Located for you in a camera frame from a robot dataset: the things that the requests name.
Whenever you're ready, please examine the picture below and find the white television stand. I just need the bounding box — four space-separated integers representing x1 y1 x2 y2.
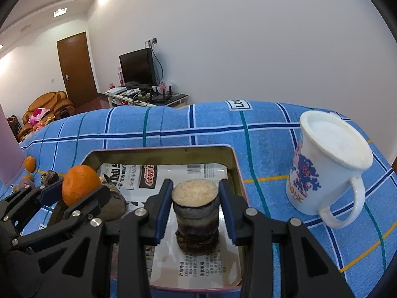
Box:
105 87 189 108

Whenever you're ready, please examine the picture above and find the dark side stand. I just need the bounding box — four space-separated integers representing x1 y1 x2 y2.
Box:
6 115 22 137

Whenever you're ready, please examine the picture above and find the black television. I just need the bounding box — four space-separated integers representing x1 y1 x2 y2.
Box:
119 49 157 86

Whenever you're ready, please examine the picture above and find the black power cable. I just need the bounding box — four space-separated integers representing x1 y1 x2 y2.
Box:
151 46 164 84

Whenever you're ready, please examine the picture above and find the lilac plastic cup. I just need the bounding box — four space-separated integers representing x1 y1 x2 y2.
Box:
0 104 25 188

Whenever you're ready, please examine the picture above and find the small dark mangosteen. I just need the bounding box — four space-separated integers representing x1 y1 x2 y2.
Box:
41 171 59 187

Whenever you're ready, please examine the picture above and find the blue plaid blanket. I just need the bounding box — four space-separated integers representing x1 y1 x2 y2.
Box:
0 100 397 298

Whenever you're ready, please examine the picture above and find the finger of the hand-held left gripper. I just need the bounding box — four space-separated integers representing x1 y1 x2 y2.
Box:
0 182 64 224
9 188 109 252

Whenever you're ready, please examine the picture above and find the brown wooden door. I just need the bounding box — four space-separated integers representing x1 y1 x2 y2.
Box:
56 32 99 108

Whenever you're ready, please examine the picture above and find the cut dark round piece beige top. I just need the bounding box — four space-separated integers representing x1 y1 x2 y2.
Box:
171 179 220 253

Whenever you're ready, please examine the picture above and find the pink floral cushion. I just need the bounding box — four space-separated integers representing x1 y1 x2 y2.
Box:
29 108 50 125

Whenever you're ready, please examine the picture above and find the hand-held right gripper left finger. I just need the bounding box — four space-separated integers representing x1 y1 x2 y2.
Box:
43 178 174 298

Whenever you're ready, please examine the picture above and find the white mug blue print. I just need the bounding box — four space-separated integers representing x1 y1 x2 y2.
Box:
285 110 373 228

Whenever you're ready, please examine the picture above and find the printed paper liner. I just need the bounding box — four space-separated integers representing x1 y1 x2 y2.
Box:
98 163 242 288

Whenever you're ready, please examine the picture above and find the black router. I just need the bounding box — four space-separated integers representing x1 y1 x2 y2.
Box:
150 85 182 105

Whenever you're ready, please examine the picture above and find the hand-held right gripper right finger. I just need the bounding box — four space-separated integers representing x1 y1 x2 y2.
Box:
218 178 354 298

